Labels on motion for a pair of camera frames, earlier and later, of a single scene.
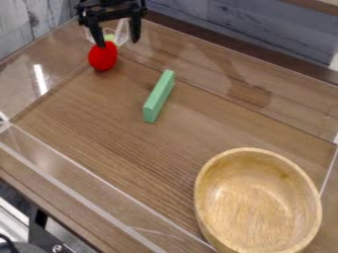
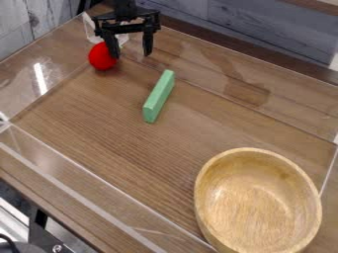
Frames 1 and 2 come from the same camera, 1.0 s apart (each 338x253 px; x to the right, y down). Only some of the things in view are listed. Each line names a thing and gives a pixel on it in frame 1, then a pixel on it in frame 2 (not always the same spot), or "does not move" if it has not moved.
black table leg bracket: [43, 241] does not move
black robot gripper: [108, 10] → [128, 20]
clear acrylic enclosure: [108, 144] does not move
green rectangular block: [159, 95] does not move
